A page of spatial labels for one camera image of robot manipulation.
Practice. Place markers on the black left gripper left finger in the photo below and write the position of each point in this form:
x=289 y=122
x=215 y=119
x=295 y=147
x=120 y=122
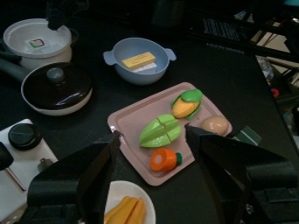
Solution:
x=94 y=175

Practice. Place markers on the white toy stove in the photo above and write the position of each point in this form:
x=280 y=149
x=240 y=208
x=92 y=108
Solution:
x=26 y=163

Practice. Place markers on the orange-yellow toy fruit slice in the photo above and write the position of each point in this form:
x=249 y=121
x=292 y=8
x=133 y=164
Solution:
x=137 y=213
x=120 y=211

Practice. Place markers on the dark round bowl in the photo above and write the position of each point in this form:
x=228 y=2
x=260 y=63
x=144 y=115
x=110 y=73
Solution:
x=57 y=90

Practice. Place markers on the dark green card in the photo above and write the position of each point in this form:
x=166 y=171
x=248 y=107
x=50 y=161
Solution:
x=248 y=136

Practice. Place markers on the orange toy carrot piece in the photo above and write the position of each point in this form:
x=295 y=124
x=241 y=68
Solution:
x=162 y=159

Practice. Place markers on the white toy pot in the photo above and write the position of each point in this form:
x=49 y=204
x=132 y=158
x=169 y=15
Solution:
x=46 y=57

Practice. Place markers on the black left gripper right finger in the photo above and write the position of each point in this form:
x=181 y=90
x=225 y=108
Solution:
x=229 y=175

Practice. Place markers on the black panel with white print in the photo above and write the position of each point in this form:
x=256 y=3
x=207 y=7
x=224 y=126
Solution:
x=221 y=30

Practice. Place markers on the small white plate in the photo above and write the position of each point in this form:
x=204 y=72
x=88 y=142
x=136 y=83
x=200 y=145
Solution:
x=124 y=189

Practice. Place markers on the green toy vegetable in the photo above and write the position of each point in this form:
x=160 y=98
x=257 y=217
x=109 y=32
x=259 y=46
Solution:
x=157 y=132

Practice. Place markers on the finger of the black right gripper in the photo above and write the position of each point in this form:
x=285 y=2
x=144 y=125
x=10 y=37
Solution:
x=57 y=16

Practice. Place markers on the beige toy egg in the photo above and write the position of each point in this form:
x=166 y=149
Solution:
x=215 y=125

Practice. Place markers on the yellow toy butter block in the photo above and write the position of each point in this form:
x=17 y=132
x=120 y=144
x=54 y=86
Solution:
x=137 y=60

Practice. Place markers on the pink plastic tray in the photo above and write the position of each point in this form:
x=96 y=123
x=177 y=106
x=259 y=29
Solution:
x=132 y=122

